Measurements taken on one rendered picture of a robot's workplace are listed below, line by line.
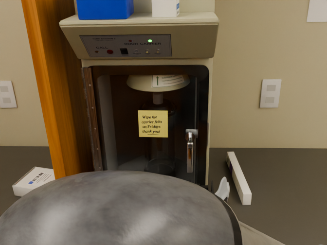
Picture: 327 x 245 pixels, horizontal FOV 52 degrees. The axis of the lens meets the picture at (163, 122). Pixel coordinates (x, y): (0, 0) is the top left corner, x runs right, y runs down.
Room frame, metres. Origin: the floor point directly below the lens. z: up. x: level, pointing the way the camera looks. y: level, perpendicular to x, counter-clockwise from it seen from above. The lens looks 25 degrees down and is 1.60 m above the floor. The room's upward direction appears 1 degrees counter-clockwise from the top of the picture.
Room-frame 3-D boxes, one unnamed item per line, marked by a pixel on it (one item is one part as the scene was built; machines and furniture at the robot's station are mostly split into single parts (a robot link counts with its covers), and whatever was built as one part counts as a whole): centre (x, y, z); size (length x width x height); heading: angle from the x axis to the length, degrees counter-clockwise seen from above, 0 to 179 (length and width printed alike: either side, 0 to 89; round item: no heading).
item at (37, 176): (0.92, 0.40, 0.96); 0.16 x 0.12 x 0.04; 74
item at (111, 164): (0.79, 0.04, 1.19); 0.30 x 0.01 x 0.40; 86
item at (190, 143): (0.75, -0.07, 1.17); 0.05 x 0.03 x 0.10; 176
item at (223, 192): (0.58, -0.12, 1.17); 0.09 x 0.03 x 0.06; 139
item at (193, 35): (0.74, 0.04, 1.46); 0.32 x 0.11 x 0.10; 86
